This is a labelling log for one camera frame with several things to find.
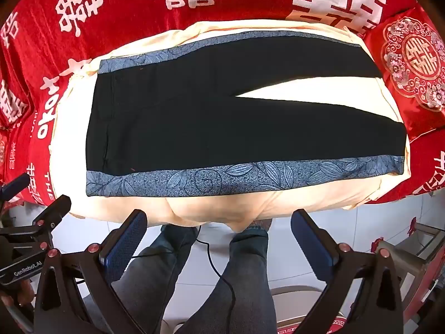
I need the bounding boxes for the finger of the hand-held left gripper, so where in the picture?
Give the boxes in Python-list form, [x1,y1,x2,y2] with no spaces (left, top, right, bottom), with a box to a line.
[0,173,31,203]
[29,195,72,238]

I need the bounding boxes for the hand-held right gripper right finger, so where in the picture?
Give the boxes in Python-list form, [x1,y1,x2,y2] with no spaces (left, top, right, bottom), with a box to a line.
[291,209,414,334]

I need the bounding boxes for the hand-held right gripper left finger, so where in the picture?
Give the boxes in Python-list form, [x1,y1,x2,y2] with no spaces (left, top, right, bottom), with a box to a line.
[35,209,148,334]

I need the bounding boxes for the black pants with blue floral stripes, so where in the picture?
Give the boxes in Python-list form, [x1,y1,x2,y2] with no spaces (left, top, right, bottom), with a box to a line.
[85,36,408,197]

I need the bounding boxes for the person's left hand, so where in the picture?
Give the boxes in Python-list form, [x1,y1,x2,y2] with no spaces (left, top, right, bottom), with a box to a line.
[0,278,37,322]

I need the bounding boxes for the person's left leg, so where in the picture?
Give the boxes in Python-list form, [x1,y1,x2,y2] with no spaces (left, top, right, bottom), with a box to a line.
[83,224,201,334]

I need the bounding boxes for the person's leg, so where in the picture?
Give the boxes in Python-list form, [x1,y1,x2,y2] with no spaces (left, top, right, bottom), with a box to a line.
[181,218,276,334]
[83,224,201,334]

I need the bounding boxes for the beige stool seat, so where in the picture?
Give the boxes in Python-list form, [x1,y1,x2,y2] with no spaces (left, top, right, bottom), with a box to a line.
[270,284,350,334]

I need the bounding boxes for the person's right leg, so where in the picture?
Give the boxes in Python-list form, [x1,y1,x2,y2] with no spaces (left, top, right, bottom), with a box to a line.
[181,218,276,334]

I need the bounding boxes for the grey chair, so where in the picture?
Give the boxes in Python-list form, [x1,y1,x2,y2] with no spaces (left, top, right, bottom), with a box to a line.
[375,222,445,322]

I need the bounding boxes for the peach orange garment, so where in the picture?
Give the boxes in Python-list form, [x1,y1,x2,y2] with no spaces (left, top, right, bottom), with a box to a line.
[49,19,412,234]

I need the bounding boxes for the red embroidered pillow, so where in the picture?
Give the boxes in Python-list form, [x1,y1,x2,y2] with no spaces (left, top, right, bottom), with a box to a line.
[363,5,445,143]

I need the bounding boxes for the red printed blanket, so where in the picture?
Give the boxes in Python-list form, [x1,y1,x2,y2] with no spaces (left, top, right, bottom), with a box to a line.
[0,0,445,213]

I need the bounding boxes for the black cable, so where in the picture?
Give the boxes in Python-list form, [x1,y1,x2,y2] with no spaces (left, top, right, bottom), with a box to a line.
[132,225,238,334]

